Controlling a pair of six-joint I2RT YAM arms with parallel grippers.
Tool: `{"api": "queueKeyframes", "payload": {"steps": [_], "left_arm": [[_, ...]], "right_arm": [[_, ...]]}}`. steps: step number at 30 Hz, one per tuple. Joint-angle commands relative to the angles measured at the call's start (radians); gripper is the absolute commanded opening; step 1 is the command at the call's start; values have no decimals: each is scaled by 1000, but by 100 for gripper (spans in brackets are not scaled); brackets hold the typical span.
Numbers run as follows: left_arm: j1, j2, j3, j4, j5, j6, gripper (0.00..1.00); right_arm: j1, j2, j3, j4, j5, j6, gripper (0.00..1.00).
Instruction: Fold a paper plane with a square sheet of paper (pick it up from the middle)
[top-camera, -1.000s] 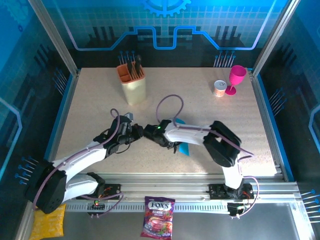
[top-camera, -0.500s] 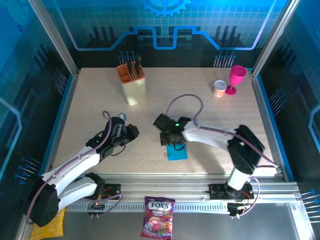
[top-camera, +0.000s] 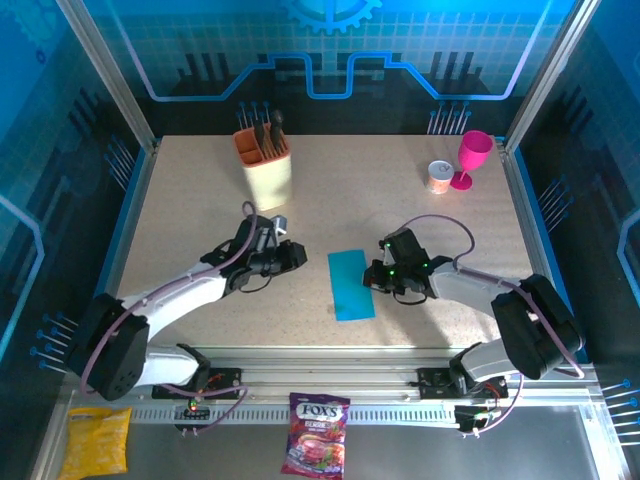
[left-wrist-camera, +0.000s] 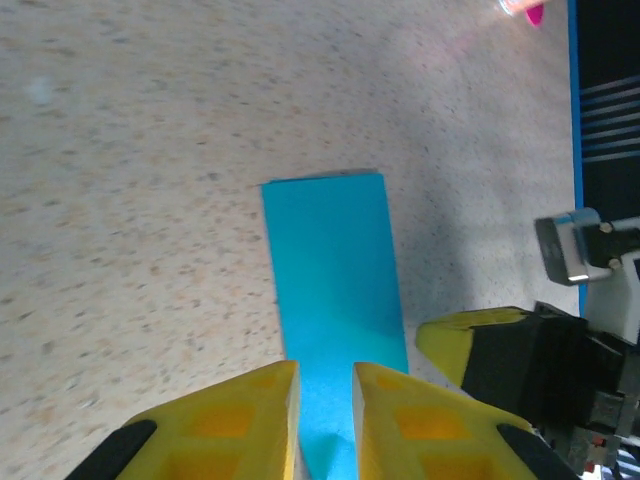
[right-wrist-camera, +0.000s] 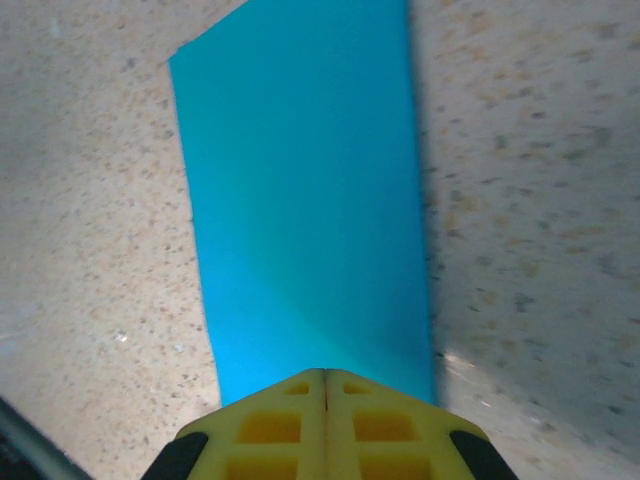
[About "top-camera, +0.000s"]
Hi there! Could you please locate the aluminium frame post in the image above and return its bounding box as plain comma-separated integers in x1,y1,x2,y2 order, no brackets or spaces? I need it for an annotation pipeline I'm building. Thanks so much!
54,0,162,151
502,0,601,154

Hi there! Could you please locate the pink plastic goblet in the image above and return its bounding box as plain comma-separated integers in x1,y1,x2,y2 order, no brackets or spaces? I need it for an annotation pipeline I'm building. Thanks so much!
448,129,495,193

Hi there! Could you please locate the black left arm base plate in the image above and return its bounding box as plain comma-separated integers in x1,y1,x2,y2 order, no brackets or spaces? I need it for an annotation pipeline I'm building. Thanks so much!
152,367,244,401

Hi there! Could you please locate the beige orange utensil holder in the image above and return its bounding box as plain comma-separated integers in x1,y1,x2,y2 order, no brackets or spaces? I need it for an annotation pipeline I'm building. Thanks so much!
232,127,294,211

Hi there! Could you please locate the orange white can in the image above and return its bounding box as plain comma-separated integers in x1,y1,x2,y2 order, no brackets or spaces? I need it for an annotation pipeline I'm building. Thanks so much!
426,159,455,196

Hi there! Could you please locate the small black circuit board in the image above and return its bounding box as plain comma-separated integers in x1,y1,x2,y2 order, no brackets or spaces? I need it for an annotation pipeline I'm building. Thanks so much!
453,404,494,434
173,405,211,427

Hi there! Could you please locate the grey slotted cable duct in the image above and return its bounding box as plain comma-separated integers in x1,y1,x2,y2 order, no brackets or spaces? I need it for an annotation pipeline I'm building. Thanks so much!
129,405,459,424

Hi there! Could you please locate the yellow snack bag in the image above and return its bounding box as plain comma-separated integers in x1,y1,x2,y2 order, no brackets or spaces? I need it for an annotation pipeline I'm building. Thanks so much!
59,406,134,479

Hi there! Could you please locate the purple candy bag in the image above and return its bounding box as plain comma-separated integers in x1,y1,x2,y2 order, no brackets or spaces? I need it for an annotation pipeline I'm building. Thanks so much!
279,392,351,476

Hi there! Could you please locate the blue cloth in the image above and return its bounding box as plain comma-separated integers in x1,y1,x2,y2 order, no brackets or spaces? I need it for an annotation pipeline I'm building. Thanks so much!
327,248,376,322

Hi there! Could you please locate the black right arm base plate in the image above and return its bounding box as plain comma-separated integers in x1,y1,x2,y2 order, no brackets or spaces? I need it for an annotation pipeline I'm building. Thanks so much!
417,367,509,401

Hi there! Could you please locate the aluminium frame rail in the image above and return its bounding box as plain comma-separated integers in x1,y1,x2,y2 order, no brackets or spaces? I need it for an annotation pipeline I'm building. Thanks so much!
59,347,601,407

